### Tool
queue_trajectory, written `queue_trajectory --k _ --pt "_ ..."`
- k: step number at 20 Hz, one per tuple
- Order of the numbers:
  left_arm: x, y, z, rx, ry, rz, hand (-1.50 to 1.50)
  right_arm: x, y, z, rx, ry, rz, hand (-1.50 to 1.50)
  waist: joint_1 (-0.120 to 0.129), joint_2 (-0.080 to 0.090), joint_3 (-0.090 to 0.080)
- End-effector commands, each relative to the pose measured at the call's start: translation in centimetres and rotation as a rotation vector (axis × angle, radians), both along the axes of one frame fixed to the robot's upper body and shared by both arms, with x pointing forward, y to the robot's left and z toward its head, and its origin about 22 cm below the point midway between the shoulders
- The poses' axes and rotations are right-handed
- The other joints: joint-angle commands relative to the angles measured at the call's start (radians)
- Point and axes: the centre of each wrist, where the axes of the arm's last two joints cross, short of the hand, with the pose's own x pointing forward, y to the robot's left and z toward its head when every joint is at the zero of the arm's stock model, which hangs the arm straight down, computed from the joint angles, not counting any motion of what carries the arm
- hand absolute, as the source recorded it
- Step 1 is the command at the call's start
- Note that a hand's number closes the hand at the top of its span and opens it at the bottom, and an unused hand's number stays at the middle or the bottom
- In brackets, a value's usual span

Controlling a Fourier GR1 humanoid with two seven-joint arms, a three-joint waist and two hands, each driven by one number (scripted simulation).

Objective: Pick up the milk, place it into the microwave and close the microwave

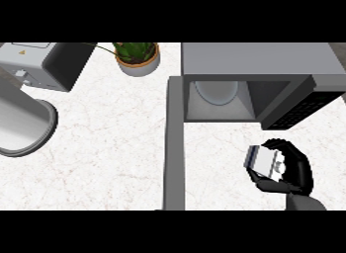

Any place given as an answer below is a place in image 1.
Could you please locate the potted green plant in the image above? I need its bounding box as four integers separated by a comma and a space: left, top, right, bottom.
84, 42, 162, 78

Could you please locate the grey microwave door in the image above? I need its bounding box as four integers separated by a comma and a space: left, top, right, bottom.
161, 75, 186, 211

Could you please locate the glass microwave turntable plate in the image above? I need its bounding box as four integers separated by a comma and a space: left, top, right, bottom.
194, 80, 241, 107

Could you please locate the white milk carton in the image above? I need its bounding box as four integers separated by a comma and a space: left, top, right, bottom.
244, 144, 288, 183

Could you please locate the grey microwave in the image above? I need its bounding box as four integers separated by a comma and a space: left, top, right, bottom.
180, 42, 346, 131

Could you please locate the white and black toaster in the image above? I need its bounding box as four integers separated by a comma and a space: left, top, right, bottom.
0, 42, 99, 93

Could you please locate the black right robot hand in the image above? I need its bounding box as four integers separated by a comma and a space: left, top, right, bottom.
247, 137, 313, 196

